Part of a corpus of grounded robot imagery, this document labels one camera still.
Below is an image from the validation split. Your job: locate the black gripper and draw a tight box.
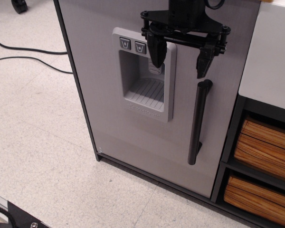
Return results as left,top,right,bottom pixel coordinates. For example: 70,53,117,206
141,0,230,79

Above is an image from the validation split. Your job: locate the black fridge door handle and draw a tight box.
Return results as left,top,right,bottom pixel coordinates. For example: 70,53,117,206
188,79,213,165

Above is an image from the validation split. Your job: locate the grey toy fridge door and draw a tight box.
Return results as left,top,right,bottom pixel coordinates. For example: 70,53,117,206
54,0,260,198

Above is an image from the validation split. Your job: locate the dark grey fridge cabinet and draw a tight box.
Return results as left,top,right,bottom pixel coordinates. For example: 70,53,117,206
52,0,213,202

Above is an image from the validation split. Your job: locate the grey water dispenser panel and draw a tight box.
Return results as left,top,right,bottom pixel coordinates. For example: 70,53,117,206
112,27,177,123

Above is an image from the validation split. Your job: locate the white sink cabinet front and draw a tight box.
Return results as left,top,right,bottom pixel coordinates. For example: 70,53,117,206
239,0,285,109

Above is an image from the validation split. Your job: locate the dark grey shelf unit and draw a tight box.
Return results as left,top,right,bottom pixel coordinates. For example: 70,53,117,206
211,95,285,228

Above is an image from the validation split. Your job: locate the upper woven wood basket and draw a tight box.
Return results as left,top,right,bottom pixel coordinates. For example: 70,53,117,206
234,116,285,181

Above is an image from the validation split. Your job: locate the woven wood basket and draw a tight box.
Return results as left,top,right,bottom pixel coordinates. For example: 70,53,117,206
234,116,285,181
224,176,285,227

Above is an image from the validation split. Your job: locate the black caster wheel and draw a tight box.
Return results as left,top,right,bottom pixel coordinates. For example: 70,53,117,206
11,0,28,14

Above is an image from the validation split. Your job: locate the lower woven wood basket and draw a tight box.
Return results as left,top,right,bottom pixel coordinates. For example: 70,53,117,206
224,176,285,227

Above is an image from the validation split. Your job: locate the black floor cable lower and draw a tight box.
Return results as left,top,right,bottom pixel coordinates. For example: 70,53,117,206
0,56,73,74

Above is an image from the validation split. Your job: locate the black floor cable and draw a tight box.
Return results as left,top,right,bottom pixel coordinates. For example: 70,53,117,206
0,37,68,55
0,56,73,74

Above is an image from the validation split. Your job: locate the black floor cable upper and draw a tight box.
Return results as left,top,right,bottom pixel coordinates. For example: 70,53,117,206
0,37,68,55

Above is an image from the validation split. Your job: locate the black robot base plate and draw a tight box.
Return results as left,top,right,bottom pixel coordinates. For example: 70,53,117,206
7,201,49,228

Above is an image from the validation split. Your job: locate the black braided cable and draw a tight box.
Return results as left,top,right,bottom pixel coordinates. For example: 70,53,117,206
0,205,15,228

